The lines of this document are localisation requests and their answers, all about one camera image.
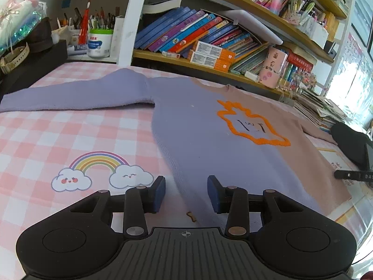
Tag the stack of magazines and notebooks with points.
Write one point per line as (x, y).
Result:
(317, 110)

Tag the white flat board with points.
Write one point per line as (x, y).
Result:
(256, 26)

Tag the small white and red eraser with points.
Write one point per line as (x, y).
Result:
(171, 54)

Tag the small black box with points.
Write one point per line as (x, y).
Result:
(330, 47)

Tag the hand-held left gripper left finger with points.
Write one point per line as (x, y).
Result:
(158, 194)

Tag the white charger plug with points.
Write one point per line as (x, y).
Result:
(252, 76)

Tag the white wooden bookshelf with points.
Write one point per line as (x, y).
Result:
(135, 20)

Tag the purple and pink sweater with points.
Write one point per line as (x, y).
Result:
(189, 122)

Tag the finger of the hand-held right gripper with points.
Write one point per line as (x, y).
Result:
(346, 175)

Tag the pink and white tulle bundle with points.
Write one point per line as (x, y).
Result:
(17, 14)

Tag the black rounded object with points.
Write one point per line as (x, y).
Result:
(349, 143)

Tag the row of leaning picture books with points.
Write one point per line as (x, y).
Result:
(180, 29)

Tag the pink checked cartoon desk mat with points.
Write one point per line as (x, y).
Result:
(58, 140)

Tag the red thick book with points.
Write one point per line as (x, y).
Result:
(301, 61)

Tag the bundle of pens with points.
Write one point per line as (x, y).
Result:
(102, 20)

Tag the white storage box with pens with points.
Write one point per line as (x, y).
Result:
(317, 30)

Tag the red tassel ornament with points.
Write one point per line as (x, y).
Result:
(84, 26)

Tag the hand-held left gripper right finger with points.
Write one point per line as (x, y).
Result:
(215, 195)

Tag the pink sticker-covered cup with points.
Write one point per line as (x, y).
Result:
(272, 70)

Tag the wall poster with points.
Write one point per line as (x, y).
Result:
(354, 52)

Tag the colourful flower ornament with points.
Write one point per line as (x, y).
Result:
(304, 80)

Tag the dark brown hat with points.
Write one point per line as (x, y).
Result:
(40, 38)

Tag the orange and white carton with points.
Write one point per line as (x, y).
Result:
(207, 61)
(212, 49)

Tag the clear pen holder with pens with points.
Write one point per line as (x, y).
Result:
(294, 17)

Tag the black framed picture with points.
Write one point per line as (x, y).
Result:
(364, 14)

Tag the white jar with green rim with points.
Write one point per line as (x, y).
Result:
(100, 46)

